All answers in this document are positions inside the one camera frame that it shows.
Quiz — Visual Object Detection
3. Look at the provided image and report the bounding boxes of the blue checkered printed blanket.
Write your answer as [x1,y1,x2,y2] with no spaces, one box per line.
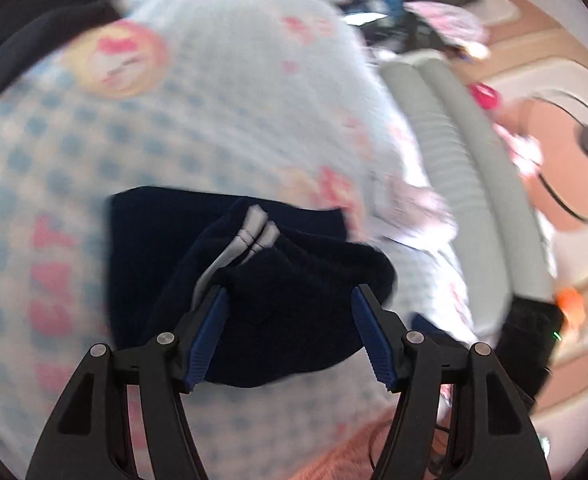
[0,0,477,480]

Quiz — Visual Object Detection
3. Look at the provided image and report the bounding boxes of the bright pink toy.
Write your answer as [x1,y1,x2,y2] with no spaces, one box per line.
[468,82,502,111]

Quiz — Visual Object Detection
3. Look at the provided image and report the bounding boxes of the small pink white cloth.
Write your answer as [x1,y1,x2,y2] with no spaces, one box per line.
[371,172,457,243]

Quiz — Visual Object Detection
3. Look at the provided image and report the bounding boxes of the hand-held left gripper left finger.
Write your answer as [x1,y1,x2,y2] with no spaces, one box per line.
[25,285,231,480]

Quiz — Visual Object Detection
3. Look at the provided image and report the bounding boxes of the cartoon face wall decal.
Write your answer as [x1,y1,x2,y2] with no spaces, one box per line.
[488,57,588,241]

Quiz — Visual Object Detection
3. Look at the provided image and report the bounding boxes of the pink floral cloth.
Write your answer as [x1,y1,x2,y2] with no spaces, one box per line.
[404,0,489,60]

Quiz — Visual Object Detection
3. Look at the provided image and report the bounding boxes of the grey padded headboard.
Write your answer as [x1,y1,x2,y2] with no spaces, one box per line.
[379,50,557,303]

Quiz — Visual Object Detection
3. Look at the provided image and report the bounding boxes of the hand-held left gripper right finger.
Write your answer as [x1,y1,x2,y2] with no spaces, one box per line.
[351,285,552,480]

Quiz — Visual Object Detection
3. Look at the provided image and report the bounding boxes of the small orange object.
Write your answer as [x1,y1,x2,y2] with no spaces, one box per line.
[556,287,587,323]

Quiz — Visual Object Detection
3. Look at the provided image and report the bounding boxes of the navy shorts with white stripes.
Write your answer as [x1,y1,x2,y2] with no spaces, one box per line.
[106,186,399,390]

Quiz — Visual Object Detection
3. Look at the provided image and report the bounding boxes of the black clothing pile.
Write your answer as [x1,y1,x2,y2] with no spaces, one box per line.
[0,0,172,101]

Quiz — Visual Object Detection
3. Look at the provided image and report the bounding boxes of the pink white plush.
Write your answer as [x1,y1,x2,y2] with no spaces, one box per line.
[494,122,547,186]

